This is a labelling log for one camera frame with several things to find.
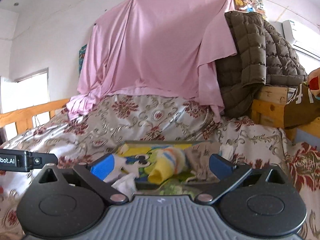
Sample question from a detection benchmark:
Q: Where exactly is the cartoon wall poster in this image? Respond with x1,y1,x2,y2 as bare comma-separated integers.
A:
227,0,269,20

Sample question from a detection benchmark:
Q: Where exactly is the window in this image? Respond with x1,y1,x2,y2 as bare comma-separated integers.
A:
0,67,49,140

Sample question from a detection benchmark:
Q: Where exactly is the yellow cartoon sock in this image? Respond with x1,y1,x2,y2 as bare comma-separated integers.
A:
117,142,193,182

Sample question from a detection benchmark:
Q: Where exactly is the floral satin blanket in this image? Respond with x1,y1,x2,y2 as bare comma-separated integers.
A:
0,94,320,240

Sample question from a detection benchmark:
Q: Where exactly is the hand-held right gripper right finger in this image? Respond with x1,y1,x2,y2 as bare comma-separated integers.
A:
195,153,292,204

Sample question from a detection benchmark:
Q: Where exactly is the teal patterned wall poster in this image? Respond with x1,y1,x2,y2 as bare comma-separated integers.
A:
79,44,88,77

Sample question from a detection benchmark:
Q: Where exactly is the wooden bed rail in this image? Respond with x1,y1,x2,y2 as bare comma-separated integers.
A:
0,98,70,135

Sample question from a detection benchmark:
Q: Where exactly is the brown quilted jacket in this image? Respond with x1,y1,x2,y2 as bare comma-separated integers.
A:
215,10,308,118

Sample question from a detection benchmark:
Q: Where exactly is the white air conditioner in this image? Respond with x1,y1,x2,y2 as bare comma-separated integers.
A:
282,19,320,60

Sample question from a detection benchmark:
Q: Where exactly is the grey tray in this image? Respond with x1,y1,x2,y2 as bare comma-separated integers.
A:
110,140,221,195

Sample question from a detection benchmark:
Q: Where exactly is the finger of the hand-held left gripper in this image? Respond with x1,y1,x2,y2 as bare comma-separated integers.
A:
32,153,58,168

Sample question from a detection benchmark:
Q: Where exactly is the wooden bed frame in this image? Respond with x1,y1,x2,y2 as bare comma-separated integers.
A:
251,85,320,140

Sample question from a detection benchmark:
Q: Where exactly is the grey drawstring pouch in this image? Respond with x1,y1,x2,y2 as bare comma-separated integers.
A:
184,142,220,181

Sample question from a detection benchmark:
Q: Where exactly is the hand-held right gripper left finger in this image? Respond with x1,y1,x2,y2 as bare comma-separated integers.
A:
32,154,129,204

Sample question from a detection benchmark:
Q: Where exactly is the pink bed sheet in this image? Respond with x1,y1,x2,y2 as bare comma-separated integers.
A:
67,0,238,122

